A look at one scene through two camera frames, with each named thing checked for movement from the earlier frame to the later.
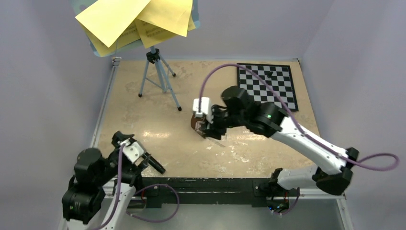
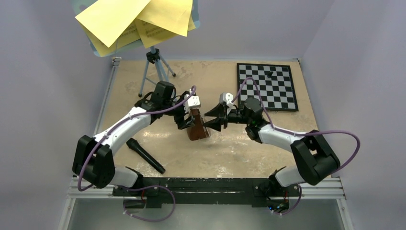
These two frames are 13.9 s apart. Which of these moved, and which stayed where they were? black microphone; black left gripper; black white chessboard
Moved: black left gripper
Stayed: black microphone; black white chessboard
